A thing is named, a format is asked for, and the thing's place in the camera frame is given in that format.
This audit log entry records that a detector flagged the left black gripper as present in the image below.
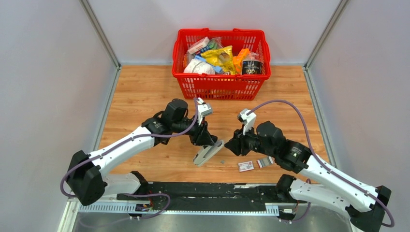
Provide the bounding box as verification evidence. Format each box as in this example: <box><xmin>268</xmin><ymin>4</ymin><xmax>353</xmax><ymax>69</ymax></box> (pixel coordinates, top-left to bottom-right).
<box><xmin>172</xmin><ymin>114</ymin><xmax>215</xmax><ymax>147</ymax></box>

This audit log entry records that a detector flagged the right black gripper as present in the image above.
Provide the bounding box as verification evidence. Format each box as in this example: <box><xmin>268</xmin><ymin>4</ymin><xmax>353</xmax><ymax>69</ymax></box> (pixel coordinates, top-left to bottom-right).
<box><xmin>224</xmin><ymin>124</ymin><xmax>276</xmax><ymax>159</ymax></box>

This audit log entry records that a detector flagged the grey and black stapler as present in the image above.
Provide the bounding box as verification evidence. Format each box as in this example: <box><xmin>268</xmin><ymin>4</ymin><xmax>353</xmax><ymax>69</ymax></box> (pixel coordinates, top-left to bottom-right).
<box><xmin>193</xmin><ymin>140</ymin><xmax>225</xmax><ymax>167</ymax></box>

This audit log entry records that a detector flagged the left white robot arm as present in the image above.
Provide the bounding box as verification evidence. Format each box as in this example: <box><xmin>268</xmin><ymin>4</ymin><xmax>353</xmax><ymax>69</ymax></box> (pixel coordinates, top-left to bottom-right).
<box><xmin>60</xmin><ymin>98</ymin><xmax>224</xmax><ymax>206</ymax></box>

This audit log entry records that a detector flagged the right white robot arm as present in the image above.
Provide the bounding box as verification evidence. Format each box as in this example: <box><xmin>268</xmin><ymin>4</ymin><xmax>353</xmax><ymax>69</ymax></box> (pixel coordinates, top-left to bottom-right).
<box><xmin>225</xmin><ymin>121</ymin><xmax>391</xmax><ymax>232</ymax></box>

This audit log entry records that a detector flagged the red white staple box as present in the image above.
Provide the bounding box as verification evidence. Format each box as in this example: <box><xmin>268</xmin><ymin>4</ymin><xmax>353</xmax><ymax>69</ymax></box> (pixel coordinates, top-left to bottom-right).
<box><xmin>238</xmin><ymin>161</ymin><xmax>254</xmax><ymax>173</ymax></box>

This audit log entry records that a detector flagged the grey staple strip box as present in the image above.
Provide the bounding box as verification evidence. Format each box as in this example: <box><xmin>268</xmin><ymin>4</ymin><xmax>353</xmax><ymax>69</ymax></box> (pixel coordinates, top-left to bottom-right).
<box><xmin>257</xmin><ymin>156</ymin><xmax>274</xmax><ymax>168</ymax></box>

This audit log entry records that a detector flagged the red plastic shopping basket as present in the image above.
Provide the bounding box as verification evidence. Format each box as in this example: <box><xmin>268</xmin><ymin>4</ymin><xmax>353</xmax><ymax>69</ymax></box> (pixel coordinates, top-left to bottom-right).
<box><xmin>172</xmin><ymin>28</ymin><xmax>271</xmax><ymax>101</ymax></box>

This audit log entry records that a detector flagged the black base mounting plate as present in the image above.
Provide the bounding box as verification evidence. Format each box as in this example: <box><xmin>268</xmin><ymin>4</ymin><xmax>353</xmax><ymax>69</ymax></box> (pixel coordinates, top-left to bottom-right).
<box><xmin>137</xmin><ymin>182</ymin><xmax>296</xmax><ymax>212</ymax></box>

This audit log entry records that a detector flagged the white round package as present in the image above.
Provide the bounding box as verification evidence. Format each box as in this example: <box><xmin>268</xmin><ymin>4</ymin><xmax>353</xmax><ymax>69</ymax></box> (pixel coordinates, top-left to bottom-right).
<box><xmin>183</xmin><ymin>59</ymin><xmax>215</xmax><ymax>74</ymax></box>

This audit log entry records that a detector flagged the black can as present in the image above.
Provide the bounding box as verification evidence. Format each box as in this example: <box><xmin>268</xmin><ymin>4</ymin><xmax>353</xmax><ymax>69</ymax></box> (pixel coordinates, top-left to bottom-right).
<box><xmin>241</xmin><ymin>59</ymin><xmax>262</xmax><ymax>75</ymax></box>

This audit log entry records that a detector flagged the orange package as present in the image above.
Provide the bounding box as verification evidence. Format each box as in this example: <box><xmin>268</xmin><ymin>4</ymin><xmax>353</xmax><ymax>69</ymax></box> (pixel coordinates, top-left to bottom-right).
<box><xmin>233</xmin><ymin>48</ymin><xmax>250</xmax><ymax>74</ymax></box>

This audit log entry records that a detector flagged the yellow snack bag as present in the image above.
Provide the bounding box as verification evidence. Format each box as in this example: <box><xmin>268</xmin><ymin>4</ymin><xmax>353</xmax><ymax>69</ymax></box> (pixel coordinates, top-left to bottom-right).
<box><xmin>201</xmin><ymin>45</ymin><xmax>236</xmax><ymax>75</ymax></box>

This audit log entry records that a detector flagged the white pink box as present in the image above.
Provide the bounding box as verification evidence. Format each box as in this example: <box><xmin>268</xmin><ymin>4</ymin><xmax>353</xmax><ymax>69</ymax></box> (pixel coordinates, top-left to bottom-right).
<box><xmin>187</xmin><ymin>37</ymin><xmax>210</xmax><ymax>55</ymax></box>

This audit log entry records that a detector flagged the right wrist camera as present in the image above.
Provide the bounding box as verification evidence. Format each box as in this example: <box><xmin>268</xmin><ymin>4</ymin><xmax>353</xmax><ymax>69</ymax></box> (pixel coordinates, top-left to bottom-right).
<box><xmin>237</xmin><ymin>109</ymin><xmax>257</xmax><ymax>135</ymax></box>

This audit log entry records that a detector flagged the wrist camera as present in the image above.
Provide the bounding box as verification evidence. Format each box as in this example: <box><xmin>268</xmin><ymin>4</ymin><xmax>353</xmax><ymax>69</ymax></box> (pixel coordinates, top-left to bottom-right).
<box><xmin>237</xmin><ymin>109</ymin><xmax>257</xmax><ymax>135</ymax></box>
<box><xmin>196</xmin><ymin>98</ymin><xmax>213</xmax><ymax>124</ymax></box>

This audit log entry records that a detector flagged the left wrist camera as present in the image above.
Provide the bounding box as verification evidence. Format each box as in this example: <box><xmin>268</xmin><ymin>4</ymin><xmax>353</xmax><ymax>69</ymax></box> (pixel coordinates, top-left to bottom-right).
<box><xmin>196</xmin><ymin>98</ymin><xmax>213</xmax><ymax>124</ymax></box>

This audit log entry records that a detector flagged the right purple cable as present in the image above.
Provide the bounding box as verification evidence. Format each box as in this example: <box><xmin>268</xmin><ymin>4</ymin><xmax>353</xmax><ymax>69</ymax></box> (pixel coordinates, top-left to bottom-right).
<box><xmin>248</xmin><ymin>99</ymin><xmax>395</xmax><ymax>228</ymax></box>

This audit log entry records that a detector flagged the aluminium frame rail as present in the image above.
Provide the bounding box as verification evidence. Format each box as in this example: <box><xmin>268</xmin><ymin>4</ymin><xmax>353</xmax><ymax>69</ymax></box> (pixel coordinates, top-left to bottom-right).
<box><xmin>68</xmin><ymin>180</ymin><xmax>359</xmax><ymax>216</ymax></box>

